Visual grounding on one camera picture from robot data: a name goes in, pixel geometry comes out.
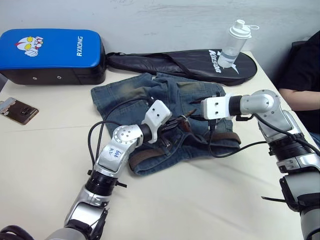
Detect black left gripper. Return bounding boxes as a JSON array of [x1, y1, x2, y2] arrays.
[[156, 116, 189, 144]]

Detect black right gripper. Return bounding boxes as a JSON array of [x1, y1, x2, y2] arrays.
[[186, 99, 219, 126]]

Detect brown braided belt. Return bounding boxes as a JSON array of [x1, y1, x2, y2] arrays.
[[127, 108, 242, 172]]

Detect blue denim shorts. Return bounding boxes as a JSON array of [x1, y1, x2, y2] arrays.
[[90, 71, 242, 177]]

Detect black racket bag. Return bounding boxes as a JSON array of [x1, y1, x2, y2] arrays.
[[104, 48, 258, 87]]

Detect clear shaker bottle white lid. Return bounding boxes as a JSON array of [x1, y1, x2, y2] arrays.
[[217, 19, 260, 69]]

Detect person in black shirt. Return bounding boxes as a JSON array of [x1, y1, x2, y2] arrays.
[[275, 30, 320, 149]]

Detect blue and black kick pad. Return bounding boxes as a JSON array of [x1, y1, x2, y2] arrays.
[[0, 28, 107, 86]]

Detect brown smartphone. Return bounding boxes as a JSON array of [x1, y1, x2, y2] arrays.
[[2, 99, 40, 126]]

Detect dark rounded shape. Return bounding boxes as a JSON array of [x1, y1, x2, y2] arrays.
[[0, 224, 34, 240]]

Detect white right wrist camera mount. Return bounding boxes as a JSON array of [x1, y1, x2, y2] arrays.
[[200, 94, 235, 121]]

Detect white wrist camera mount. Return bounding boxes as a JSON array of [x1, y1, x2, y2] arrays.
[[141, 99, 173, 144], [200, 94, 235, 121]]

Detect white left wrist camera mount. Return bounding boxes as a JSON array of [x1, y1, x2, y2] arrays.
[[141, 99, 173, 144]]

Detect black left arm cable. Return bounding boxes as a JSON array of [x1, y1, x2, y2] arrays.
[[87, 95, 157, 173]]

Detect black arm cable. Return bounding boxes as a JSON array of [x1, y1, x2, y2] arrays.
[[87, 95, 157, 173], [208, 118, 320, 159]]

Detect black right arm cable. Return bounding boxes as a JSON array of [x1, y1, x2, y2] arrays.
[[208, 118, 320, 159]]

